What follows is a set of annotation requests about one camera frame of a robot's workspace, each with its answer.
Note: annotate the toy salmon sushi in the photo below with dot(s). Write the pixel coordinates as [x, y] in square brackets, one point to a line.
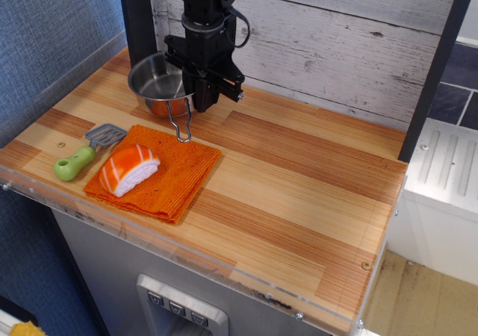
[127, 168]

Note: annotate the yellow black object at corner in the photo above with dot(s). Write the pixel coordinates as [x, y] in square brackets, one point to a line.
[26, 329]

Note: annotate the dark grey post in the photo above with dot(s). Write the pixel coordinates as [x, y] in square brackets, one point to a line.
[443, 52]
[139, 28]

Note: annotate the stainless steel pot with handle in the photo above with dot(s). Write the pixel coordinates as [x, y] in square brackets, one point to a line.
[159, 87]

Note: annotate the green handled grey toy spatula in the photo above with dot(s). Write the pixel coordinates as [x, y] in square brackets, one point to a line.
[66, 169]

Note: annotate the dark grey right post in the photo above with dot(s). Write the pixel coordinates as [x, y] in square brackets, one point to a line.
[443, 52]

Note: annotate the white toy sink unit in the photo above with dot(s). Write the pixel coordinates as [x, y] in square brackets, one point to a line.
[435, 223]

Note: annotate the clear acrylic table edge guard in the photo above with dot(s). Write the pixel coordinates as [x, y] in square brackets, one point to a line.
[282, 252]

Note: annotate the silver toy fridge cabinet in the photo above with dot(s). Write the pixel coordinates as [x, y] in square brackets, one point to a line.
[110, 261]

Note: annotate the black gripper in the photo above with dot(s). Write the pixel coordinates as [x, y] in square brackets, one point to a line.
[204, 55]

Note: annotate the dark grey left post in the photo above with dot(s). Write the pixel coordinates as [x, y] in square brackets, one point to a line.
[139, 28]

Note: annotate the silver ice dispenser panel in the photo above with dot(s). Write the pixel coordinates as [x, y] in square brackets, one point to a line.
[170, 311]

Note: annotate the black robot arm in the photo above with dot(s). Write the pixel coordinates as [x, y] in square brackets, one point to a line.
[208, 11]

